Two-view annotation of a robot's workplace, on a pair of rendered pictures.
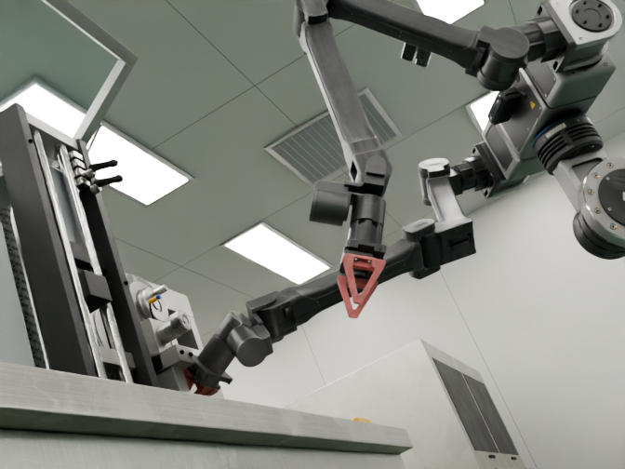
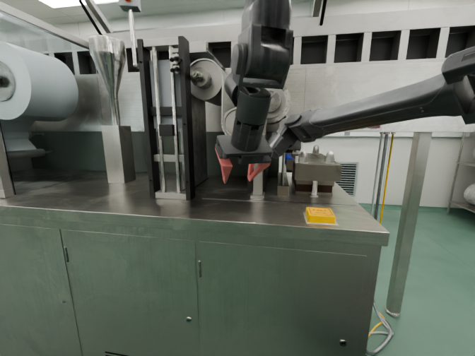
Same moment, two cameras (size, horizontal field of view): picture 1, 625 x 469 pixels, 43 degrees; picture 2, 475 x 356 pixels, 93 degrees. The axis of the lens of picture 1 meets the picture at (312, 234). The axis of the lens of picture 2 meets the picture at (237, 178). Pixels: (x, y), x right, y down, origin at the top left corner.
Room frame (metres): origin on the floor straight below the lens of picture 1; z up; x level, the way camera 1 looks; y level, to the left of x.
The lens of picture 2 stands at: (1.17, -0.52, 1.15)
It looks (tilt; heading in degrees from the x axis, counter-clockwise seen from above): 12 degrees down; 85
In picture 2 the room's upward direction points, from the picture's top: straight up
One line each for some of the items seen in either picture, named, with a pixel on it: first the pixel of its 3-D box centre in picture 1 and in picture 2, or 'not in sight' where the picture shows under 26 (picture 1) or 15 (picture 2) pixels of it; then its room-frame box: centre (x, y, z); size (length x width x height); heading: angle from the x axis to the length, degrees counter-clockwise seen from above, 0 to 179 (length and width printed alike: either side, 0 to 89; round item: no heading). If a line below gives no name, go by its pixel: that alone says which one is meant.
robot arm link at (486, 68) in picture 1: (508, 56); not in sight; (1.33, -0.48, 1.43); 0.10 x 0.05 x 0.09; 105
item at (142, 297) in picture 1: (152, 306); (269, 102); (1.36, 0.33, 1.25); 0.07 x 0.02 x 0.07; 166
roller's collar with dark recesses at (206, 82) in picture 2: not in sight; (201, 78); (1.11, 0.38, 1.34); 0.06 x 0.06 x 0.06; 76
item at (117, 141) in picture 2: not in sight; (116, 122); (0.69, 0.63, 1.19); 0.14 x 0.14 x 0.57
